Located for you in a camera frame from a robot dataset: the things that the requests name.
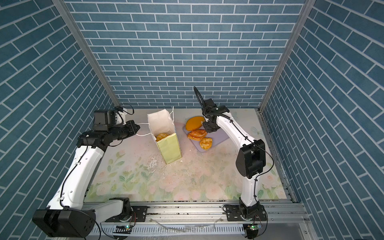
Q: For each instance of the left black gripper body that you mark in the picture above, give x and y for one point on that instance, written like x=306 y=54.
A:
x=122 y=131

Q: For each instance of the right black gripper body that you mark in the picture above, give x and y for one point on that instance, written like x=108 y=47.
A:
x=209 y=127

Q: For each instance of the glazed brown pastry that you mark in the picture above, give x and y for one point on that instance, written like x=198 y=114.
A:
x=197 y=135

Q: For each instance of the round orange bread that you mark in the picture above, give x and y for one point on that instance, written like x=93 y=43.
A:
x=195 y=123

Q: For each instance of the small round knotted bun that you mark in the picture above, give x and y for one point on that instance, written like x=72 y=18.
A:
x=206 y=143

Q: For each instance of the striped oval bread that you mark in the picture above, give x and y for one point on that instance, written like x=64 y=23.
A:
x=161 y=136

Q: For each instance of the paper gift bag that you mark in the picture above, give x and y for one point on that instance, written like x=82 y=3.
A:
x=163 y=121

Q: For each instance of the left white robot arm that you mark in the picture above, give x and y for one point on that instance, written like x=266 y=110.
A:
x=64 y=215

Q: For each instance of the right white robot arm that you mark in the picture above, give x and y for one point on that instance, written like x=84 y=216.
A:
x=250 y=162

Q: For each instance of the lavender tray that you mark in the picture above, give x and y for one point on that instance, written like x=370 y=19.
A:
x=218 y=137

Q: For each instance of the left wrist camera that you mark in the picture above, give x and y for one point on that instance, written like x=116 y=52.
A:
x=121 y=115

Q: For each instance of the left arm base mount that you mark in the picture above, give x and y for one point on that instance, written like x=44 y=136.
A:
x=129 y=213

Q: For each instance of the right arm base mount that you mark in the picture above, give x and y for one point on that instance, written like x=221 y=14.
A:
x=236 y=213

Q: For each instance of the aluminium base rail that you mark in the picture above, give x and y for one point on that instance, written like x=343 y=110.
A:
x=207 y=212

